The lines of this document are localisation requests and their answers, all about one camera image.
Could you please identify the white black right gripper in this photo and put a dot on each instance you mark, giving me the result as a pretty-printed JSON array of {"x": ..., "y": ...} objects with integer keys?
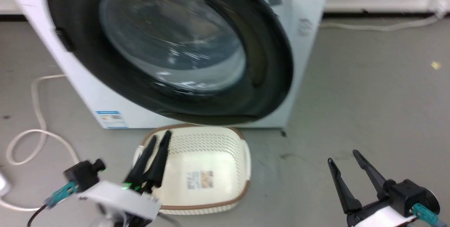
[{"x": 372, "y": 216}]

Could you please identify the small yellow paper scrap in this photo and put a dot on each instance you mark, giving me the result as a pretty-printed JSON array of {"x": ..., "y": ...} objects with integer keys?
[{"x": 436, "y": 65}]

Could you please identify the blue white energy label sticker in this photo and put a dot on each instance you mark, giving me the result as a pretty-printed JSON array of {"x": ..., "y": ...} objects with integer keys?
[{"x": 111, "y": 119}]

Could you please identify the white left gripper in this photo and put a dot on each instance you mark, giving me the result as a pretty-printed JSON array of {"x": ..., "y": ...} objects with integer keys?
[{"x": 119, "y": 199}]

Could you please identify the black round washing machine door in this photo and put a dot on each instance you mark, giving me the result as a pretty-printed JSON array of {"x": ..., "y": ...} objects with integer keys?
[{"x": 168, "y": 37}]

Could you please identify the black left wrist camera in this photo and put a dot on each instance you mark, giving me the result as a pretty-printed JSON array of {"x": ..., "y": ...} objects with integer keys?
[{"x": 84, "y": 175}]

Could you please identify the white front-load washing machine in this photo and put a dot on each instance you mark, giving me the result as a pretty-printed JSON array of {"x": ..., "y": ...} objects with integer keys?
[{"x": 88, "y": 93}]

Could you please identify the cream plastic laundry basket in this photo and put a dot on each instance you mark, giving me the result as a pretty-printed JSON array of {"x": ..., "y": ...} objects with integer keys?
[{"x": 211, "y": 156}]

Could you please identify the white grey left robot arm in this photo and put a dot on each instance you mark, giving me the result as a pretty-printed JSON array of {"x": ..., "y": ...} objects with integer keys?
[{"x": 123, "y": 220}]

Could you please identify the white power strip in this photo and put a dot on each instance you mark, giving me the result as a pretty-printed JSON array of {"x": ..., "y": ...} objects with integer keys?
[{"x": 2, "y": 184}]

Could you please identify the printed label inside basket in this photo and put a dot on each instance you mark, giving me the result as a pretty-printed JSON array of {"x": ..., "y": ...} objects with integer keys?
[{"x": 200, "y": 180}]

